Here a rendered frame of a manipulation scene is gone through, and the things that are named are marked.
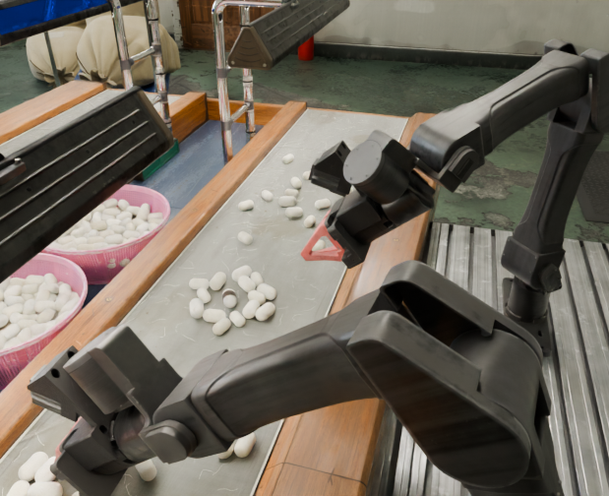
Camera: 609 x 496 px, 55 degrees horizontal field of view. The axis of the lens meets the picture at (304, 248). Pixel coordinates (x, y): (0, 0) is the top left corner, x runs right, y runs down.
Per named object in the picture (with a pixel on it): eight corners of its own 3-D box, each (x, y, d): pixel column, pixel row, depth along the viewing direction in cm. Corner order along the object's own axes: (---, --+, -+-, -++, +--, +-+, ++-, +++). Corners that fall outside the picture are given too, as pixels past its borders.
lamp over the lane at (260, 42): (349, 7, 149) (351, -24, 145) (271, 71, 99) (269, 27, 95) (320, 6, 151) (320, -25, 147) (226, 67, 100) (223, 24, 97)
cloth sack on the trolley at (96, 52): (188, 69, 402) (182, 11, 382) (138, 102, 342) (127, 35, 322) (114, 64, 413) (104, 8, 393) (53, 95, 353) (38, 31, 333)
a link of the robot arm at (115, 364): (37, 387, 52) (102, 350, 45) (102, 330, 59) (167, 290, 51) (121, 479, 54) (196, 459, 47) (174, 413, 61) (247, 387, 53)
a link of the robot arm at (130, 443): (88, 424, 54) (130, 403, 51) (123, 385, 59) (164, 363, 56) (135, 476, 56) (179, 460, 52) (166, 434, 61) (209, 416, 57)
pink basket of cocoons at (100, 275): (197, 232, 124) (193, 193, 119) (132, 306, 103) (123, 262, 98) (90, 216, 131) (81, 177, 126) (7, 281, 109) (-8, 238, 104)
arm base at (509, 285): (515, 311, 90) (562, 319, 88) (510, 245, 106) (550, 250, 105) (505, 350, 94) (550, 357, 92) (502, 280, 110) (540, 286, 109)
